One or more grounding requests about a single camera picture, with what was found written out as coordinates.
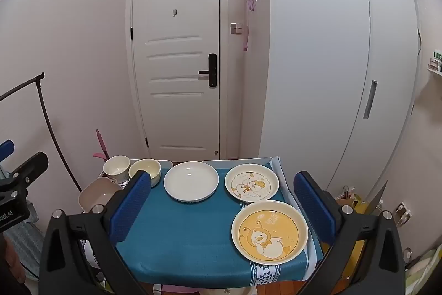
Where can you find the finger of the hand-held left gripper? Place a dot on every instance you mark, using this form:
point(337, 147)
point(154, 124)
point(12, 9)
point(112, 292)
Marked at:
point(5, 149)
point(31, 165)

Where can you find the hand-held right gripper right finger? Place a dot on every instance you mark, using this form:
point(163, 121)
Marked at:
point(312, 208)

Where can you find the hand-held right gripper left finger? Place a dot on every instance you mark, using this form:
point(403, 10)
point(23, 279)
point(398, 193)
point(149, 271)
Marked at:
point(133, 208)

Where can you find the white bowl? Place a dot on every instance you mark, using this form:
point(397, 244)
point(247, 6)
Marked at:
point(115, 170)

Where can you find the cream bowl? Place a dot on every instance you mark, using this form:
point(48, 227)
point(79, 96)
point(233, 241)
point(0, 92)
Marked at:
point(152, 167)

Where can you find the yellow duck print plate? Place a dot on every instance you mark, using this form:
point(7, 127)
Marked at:
point(269, 232)

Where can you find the plain white plate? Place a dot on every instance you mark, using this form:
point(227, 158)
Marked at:
point(190, 181)

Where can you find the white duck print plate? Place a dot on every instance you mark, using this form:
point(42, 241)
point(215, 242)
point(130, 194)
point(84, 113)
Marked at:
point(252, 184)

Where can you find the colourful bags pile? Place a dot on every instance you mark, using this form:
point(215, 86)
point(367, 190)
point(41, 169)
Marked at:
point(348, 199)

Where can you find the light blue striped cloth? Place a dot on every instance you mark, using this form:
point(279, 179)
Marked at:
point(24, 246)

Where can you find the black clothes rack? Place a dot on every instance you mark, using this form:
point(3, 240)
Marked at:
point(45, 108)

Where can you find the teal patterned cloth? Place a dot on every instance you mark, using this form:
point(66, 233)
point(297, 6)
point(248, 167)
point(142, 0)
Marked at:
point(190, 229)

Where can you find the pink mop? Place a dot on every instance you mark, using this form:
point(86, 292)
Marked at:
point(101, 143)

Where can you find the green white blanket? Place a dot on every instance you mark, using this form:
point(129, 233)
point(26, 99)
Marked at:
point(424, 264)

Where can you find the white wardrobe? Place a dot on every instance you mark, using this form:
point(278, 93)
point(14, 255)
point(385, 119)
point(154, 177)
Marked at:
point(310, 56)

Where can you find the white door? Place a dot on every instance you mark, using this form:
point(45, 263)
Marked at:
point(172, 22)

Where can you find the green white box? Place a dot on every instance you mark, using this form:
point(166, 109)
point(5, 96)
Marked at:
point(438, 56)

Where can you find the white wall socket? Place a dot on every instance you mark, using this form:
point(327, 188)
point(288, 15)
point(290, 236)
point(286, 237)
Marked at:
point(402, 212)

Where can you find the white wall shelf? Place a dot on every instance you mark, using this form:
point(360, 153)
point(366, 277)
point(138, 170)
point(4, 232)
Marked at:
point(434, 71)

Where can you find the grey light switch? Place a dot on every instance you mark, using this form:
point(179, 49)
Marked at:
point(236, 28)

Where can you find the pink flower wall sticker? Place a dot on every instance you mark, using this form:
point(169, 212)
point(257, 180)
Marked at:
point(251, 1)

